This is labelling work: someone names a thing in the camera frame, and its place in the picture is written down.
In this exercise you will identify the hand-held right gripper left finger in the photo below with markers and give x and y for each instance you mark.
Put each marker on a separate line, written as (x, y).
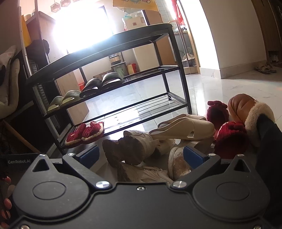
(87, 154)

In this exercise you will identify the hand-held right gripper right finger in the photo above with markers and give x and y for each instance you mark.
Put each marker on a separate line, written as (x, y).
(195, 156)

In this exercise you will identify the beige lace-up sneaker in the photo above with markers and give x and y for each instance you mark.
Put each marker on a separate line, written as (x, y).
(143, 174)
(127, 149)

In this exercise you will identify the black metal shoe rack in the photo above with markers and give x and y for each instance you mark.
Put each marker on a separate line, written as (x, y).
(99, 52)

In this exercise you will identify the person's left hand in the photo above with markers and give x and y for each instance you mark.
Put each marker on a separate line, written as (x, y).
(7, 203)

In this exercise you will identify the small red knitted shoe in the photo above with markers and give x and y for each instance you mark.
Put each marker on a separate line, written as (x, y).
(93, 131)
(75, 135)

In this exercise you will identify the beige slingback sandal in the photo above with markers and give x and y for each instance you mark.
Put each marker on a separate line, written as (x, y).
(187, 130)
(193, 117)

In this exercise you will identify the dark red knitted shoe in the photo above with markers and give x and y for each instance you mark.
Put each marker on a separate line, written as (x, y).
(217, 114)
(231, 138)

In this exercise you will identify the olive green slipper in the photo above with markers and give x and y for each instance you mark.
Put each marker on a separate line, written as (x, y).
(71, 96)
(55, 104)

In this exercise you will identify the brown fur-lined boot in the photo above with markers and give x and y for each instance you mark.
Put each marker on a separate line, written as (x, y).
(241, 107)

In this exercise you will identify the black slipper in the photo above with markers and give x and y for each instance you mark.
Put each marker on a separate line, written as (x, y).
(90, 87)
(112, 79)

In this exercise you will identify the red bucket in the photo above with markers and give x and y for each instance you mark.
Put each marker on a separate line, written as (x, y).
(80, 85)

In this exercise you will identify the black cloth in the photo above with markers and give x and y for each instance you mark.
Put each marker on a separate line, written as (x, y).
(271, 149)

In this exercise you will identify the cardboard box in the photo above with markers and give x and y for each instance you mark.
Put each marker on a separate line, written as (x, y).
(101, 76)

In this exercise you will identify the green and white bag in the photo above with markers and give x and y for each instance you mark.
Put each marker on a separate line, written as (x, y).
(120, 70)

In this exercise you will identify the broom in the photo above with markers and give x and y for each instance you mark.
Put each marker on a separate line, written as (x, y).
(189, 60)

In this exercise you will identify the red paper bag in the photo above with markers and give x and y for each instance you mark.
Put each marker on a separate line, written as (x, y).
(132, 67)

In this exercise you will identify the rice cooker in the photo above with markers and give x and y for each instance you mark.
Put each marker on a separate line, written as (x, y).
(115, 59)

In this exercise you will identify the wooden cupboard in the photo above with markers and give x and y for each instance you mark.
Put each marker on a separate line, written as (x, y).
(167, 52)

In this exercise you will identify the red hanging garment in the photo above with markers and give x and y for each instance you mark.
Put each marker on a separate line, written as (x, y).
(180, 13)

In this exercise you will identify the yellow hanging banner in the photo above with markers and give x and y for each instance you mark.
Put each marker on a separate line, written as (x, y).
(134, 4)

